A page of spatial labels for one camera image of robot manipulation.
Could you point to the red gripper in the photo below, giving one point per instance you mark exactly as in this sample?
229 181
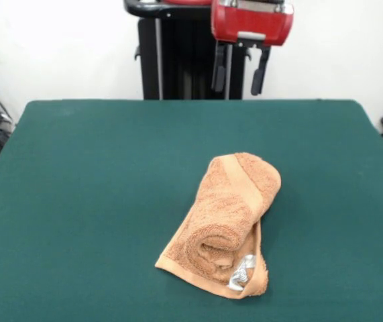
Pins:
251 21

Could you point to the dark green table cloth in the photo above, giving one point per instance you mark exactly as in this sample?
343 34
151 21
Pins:
77 201

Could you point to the tan terry towel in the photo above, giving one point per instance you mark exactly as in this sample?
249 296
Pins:
224 208

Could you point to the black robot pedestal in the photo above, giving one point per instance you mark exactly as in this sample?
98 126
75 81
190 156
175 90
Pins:
184 67

